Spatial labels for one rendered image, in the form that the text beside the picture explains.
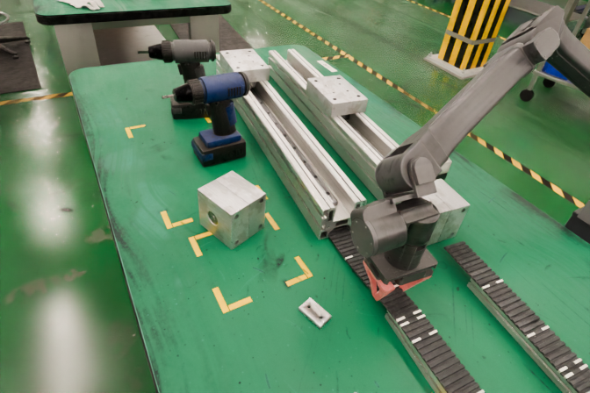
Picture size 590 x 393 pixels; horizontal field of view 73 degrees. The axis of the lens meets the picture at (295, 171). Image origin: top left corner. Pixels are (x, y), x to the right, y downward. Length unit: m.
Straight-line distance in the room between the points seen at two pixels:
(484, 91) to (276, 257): 0.48
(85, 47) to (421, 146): 1.93
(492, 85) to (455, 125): 0.12
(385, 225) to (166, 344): 0.39
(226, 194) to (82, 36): 1.62
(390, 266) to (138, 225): 0.50
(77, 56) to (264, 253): 1.72
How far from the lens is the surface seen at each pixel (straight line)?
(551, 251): 1.03
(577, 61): 0.97
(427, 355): 0.70
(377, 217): 0.57
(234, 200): 0.77
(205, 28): 2.39
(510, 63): 0.81
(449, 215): 0.86
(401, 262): 0.65
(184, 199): 0.92
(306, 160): 0.95
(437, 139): 0.64
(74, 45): 2.29
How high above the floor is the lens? 1.39
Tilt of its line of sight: 37 degrees down
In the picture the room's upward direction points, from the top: 6 degrees clockwise
